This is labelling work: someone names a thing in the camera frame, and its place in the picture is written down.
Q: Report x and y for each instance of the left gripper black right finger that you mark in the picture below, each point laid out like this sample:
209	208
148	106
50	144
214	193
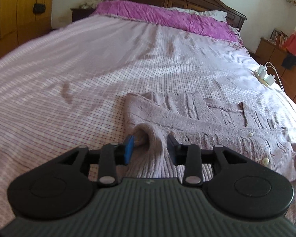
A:
231	182

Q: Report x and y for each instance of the yellow wooden wardrobe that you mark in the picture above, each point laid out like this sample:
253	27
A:
18	24

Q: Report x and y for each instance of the black cloth on dresser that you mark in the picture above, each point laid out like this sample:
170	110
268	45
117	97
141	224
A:
289	62

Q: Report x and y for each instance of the red bag on dresser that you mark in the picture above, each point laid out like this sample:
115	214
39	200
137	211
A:
294	43

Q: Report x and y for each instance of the dark wooden nightstand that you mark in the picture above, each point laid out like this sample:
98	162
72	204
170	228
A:
78	13

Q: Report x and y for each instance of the magenta quilted pillow cover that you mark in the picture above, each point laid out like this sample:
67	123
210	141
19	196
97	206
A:
204	26

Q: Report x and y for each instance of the small black hanging pouch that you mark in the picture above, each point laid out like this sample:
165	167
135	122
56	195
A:
39	8

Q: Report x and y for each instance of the books on dresser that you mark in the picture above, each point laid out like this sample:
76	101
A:
278	37

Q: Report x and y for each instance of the pink knitted cardigan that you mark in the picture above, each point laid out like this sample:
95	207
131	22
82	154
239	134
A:
192	119

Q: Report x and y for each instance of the pink checked bedspread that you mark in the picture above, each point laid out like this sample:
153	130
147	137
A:
69	88

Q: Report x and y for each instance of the power strip with chargers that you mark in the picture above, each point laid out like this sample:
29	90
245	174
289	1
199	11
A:
263	77

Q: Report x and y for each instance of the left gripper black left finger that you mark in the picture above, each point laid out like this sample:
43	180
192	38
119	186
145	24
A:
65	185

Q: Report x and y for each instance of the white pillow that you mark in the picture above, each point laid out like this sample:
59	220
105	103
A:
216	14

